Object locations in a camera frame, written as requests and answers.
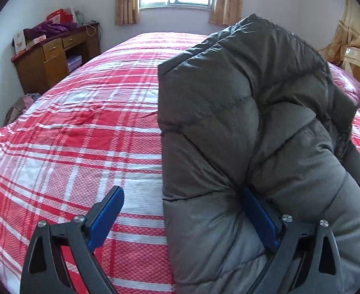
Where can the grey puffer jacket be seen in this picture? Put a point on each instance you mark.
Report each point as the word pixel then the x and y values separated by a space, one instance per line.
pixel 229 113

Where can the wooden desk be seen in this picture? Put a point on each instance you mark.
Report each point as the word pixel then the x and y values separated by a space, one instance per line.
pixel 33 67

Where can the pink pillow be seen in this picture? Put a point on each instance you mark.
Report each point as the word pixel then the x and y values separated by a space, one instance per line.
pixel 348 84

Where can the white printed box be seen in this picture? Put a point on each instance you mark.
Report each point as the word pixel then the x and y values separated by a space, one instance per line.
pixel 19 42

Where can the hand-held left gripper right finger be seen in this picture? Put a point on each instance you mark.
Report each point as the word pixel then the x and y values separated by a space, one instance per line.
pixel 259 217

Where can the pink flat box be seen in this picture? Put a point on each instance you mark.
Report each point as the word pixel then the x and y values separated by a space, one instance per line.
pixel 36 41

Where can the yellow curtain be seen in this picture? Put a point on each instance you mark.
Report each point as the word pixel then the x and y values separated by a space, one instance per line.
pixel 351 27

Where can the clothes pile on floor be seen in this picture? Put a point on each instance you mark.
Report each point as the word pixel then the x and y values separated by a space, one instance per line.
pixel 20 107

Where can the red paper bag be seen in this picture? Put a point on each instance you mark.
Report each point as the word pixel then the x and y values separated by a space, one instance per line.
pixel 60 15

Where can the purple box in desk shelf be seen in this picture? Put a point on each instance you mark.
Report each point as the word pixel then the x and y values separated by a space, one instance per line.
pixel 74 63

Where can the purple garment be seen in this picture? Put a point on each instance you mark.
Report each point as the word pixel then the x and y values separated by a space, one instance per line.
pixel 48 30

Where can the beige patterned curtain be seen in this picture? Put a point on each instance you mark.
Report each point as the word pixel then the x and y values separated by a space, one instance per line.
pixel 226 0
pixel 126 0

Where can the red plaid bed sheet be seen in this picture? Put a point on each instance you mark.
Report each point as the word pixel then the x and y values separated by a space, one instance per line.
pixel 75 147

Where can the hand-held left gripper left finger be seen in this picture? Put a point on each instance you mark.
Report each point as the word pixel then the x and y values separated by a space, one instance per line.
pixel 106 214

